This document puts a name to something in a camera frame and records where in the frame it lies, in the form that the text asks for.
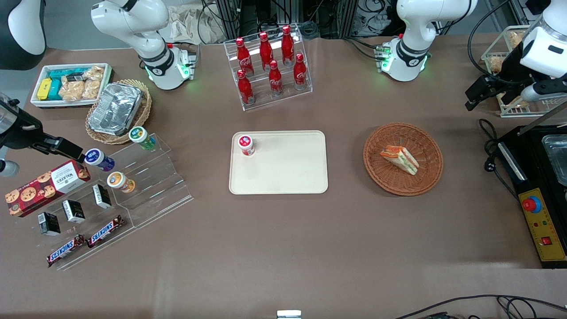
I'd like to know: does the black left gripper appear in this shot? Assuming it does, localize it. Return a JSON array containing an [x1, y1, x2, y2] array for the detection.
[[465, 42, 539, 111]]

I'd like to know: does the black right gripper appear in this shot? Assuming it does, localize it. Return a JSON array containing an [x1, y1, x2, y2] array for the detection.
[[0, 101, 85, 163]]

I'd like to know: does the triangular sandwich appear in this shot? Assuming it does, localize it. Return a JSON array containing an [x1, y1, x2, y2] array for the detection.
[[380, 145, 419, 175]]

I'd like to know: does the aluminium foil tray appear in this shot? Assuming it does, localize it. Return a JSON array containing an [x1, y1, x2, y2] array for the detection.
[[88, 82, 143, 136]]

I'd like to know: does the light wicker basket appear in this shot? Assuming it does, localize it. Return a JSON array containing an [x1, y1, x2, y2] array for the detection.
[[85, 79, 152, 145]]

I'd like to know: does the brown round wicker basket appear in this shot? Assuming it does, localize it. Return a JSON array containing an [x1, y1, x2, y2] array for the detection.
[[363, 123, 444, 196]]

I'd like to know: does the cream plastic tray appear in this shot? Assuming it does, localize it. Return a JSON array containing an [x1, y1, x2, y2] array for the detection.
[[229, 130, 329, 195]]

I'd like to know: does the purple-lid small bottle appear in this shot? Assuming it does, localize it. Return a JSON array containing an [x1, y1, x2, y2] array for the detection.
[[84, 148, 115, 172]]

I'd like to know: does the red Walkers shortbread box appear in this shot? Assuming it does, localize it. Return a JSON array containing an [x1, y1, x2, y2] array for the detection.
[[5, 160, 91, 218]]

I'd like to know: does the grey metal machine bar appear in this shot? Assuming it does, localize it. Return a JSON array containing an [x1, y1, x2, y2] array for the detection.
[[517, 101, 567, 136]]

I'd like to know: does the small black carton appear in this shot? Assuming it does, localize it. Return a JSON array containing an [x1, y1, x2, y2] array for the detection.
[[92, 184, 112, 209], [38, 212, 61, 236], [62, 199, 85, 223]]

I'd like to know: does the orange-lid small bottle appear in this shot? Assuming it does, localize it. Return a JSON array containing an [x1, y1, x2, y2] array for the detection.
[[107, 171, 136, 193]]

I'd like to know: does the yellow small box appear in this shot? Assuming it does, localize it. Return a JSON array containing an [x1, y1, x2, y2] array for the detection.
[[37, 78, 53, 101]]

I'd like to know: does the green-lid small bottle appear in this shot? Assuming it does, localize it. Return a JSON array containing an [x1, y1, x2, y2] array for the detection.
[[128, 126, 156, 150]]

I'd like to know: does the long teal box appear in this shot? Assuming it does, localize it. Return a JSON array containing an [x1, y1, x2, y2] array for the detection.
[[47, 68, 91, 81]]

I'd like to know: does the white plastic bin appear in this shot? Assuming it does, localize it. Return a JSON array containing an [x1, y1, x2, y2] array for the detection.
[[30, 63, 113, 109]]

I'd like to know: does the steel pan in machine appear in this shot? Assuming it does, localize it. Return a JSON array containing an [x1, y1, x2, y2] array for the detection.
[[541, 134, 567, 187]]

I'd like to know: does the black machine with yellow panel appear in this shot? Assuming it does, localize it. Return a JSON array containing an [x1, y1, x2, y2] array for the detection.
[[495, 125, 567, 269]]

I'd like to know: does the Snickers bar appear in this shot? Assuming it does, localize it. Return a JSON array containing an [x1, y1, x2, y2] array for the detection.
[[47, 234, 85, 268], [87, 215, 125, 248]]

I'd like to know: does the clear acrylic step shelf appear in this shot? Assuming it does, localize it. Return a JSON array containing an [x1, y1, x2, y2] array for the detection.
[[31, 133, 194, 272]]

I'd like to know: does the beige paper bag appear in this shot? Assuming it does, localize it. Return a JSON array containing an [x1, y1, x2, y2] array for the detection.
[[170, 5, 224, 45]]

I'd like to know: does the red-lid small bottle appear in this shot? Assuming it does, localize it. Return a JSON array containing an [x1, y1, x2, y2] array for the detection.
[[238, 134, 256, 156]]

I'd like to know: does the red cola bottle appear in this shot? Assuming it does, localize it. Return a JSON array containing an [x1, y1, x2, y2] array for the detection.
[[269, 60, 283, 96], [237, 70, 254, 105], [259, 32, 274, 71], [236, 37, 254, 76], [293, 53, 307, 90], [282, 25, 295, 67]]

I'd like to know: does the clear acrylic bottle rack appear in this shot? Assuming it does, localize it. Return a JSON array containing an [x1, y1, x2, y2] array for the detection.
[[224, 23, 313, 111]]

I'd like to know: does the white wire rack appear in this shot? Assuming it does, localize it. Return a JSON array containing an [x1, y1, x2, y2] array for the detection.
[[482, 25, 567, 118]]

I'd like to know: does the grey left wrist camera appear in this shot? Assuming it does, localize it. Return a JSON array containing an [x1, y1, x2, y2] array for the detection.
[[520, 79, 567, 103]]

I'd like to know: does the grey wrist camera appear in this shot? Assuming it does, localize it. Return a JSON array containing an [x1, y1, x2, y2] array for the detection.
[[0, 159, 20, 178], [520, 79, 567, 103]]

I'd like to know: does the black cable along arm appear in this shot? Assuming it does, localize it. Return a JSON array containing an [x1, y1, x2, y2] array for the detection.
[[467, 0, 525, 86]]

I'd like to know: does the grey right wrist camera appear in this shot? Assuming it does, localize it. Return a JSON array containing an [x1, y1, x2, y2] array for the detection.
[[0, 159, 20, 178]]

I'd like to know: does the black power cable with plug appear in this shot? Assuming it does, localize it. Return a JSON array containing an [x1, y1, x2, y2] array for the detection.
[[478, 119, 521, 200]]

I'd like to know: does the black cable on floor edge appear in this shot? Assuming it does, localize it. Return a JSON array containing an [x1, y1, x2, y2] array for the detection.
[[394, 294, 567, 319]]

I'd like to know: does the aluminium frame with cables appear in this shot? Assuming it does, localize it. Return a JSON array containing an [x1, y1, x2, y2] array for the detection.
[[199, 0, 399, 43]]

